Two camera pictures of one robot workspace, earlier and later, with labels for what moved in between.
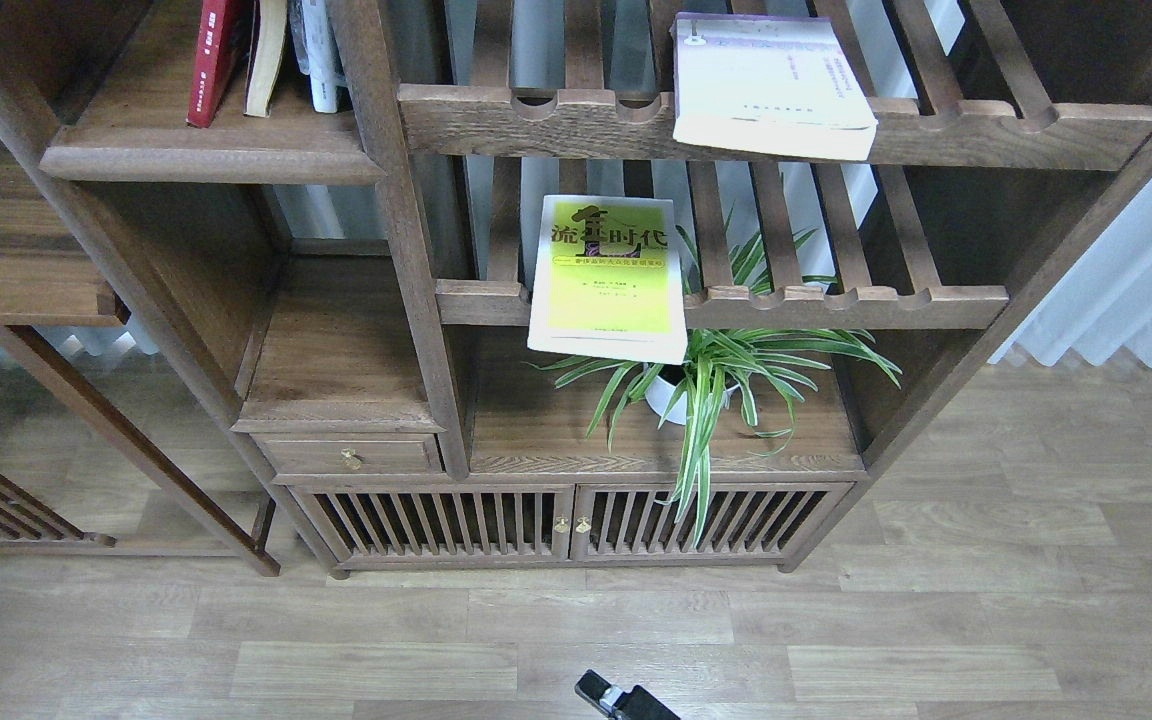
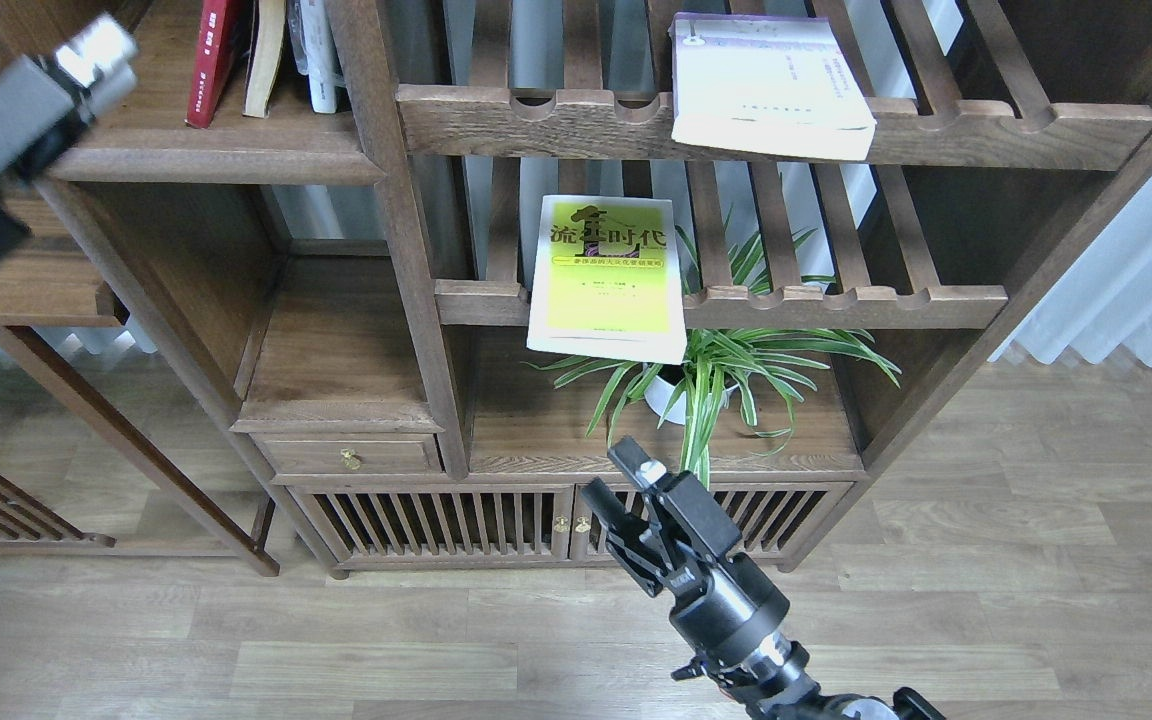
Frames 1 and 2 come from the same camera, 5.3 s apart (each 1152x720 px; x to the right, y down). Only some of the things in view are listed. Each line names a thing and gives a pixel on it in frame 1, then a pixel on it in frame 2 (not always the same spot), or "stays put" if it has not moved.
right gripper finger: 634,704 → 720,604
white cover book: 775,83 stays put
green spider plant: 719,374 stays put
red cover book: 216,33 stays put
